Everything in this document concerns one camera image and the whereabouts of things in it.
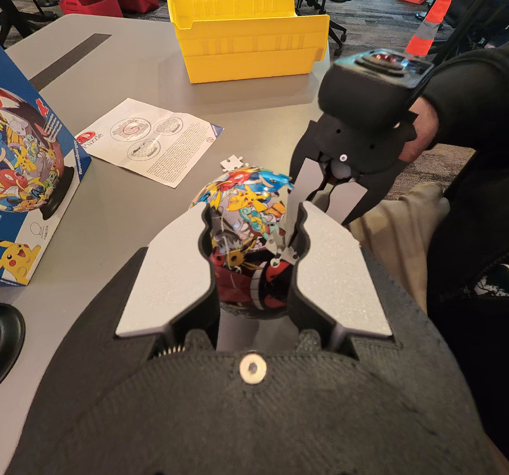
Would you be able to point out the orange traffic cone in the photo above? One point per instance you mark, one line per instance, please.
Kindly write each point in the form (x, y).
(431, 22)

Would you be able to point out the black tripod stand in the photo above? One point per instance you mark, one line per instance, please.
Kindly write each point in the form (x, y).
(469, 6)

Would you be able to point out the black round ball stand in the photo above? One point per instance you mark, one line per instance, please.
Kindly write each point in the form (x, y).
(10, 340)

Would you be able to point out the person's khaki trousers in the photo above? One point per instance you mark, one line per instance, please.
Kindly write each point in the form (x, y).
(397, 224)

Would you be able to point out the colourful puzzle ball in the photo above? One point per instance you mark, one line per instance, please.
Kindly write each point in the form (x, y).
(246, 236)

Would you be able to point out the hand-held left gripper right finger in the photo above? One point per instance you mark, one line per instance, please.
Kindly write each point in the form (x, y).
(338, 280)

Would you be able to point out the person's right hand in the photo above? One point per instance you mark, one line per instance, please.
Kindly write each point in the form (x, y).
(427, 129)

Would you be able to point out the yellow plastic bin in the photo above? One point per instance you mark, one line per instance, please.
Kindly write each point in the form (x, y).
(246, 42)

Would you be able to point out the blue puzzle box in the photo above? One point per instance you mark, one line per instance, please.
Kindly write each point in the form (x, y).
(35, 173)

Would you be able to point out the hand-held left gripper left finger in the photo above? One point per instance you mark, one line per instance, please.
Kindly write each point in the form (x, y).
(171, 280)

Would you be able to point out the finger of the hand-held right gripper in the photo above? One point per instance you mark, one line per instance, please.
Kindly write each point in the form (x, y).
(312, 177)
(350, 200)

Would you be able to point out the puzzle piece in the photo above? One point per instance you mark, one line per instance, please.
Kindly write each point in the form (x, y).
(283, 249)
(231, 163)

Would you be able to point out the white instruction sheet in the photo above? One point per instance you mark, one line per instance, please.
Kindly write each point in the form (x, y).
(151, 141)

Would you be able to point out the person's right forearm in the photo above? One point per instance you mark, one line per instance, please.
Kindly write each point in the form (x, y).
(469, 97)

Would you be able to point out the person's black jacket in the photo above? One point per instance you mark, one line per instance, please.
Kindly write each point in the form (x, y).
(469, 244)

